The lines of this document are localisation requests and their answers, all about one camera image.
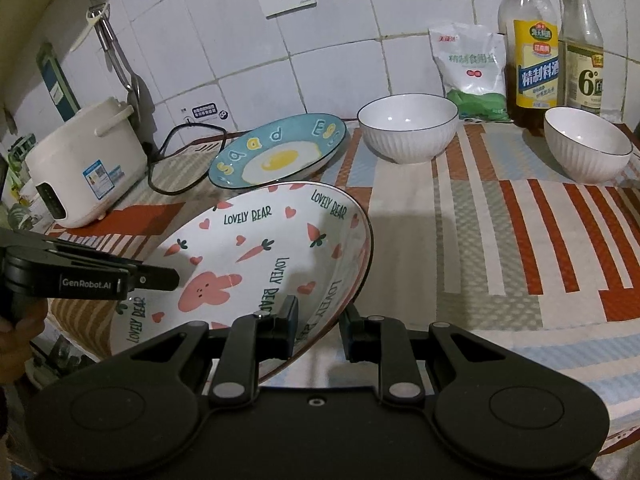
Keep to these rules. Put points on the wall label sticker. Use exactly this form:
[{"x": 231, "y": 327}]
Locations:
[{"x": 208, "y": 112}]

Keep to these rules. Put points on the white hanging peeler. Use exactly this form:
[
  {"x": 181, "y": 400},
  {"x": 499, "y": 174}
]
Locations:
[{"x": 93, "y": 15}]

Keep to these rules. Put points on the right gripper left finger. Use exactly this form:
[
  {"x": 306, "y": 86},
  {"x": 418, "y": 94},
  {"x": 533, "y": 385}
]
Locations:
[{"x": 252, "y": 339}]

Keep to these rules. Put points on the cooking wine bottle yellow label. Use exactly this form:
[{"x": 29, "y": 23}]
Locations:
[{"x": 530, "y": 28}]

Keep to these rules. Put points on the white rice cooker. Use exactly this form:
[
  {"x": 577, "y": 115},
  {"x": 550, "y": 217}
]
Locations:
[{"x": 82, "y": 168}]

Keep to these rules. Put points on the vinegar bottle yellow cap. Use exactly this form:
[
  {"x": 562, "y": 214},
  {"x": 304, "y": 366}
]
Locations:
[{"x": 582, "y": 55}]

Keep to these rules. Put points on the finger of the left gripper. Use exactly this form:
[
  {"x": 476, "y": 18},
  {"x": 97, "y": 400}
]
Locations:
[{"x": 147, "y": 277}]

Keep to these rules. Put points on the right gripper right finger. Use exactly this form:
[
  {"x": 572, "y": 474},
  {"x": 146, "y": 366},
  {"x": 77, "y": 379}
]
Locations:
[{"x": 384, "y": 342}]

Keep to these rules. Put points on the blue fried egg plate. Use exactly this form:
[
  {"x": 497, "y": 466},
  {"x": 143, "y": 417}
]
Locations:
[{"x": 291, "y": 148}]

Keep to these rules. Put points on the white ribbed bowl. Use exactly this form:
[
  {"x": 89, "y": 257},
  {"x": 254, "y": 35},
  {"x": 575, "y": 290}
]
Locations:
[
  {"x": 589, "y": 149},
  {"x": 409, "y": 128}
]

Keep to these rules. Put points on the white green salt bag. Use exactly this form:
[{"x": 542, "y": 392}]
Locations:
[{"x": 471, "y": 60}]

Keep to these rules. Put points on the person left hand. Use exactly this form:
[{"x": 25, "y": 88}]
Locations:
[{"x": 15, "y": 341}]

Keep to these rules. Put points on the hanging metal spatula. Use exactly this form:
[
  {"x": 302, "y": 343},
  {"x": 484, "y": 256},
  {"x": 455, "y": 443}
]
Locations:
[{"x": 129, "y": 80}]

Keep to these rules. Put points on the blue hanging grater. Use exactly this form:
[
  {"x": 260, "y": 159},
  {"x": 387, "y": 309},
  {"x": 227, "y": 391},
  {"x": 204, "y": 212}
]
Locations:
[{"x": 56, "y": 83}]

